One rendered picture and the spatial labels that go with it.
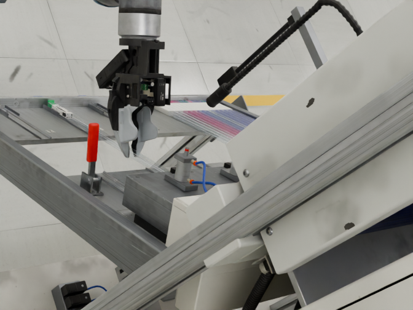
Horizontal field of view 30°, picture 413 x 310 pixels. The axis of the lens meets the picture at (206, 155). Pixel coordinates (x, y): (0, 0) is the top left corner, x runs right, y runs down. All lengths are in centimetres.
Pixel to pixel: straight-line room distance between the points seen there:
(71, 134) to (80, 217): 35
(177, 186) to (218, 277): 17
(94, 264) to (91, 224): 52
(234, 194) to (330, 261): 14
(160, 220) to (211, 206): 22
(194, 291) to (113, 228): 17
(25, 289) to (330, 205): 91
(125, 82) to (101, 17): 162
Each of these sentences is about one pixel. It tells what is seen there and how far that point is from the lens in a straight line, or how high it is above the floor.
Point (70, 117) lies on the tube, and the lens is 156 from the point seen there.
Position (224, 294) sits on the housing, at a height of 120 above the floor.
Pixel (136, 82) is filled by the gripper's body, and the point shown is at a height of 106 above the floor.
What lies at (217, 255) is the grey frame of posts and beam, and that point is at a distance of 87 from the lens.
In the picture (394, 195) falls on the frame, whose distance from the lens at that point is 73.
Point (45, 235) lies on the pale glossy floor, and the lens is 238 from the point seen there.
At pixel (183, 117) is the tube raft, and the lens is 170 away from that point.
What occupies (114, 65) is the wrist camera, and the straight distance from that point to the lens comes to 140.
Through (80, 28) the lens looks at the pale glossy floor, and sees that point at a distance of 288.
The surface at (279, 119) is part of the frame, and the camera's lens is 81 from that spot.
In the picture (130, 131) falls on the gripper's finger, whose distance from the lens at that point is 136.
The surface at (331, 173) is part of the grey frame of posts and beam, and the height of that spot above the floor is 153.
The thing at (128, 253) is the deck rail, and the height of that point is 112.
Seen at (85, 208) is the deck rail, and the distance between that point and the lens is 115.
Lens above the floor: 198
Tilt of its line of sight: 43 degrees down
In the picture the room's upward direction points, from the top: 51 degrees clockwise
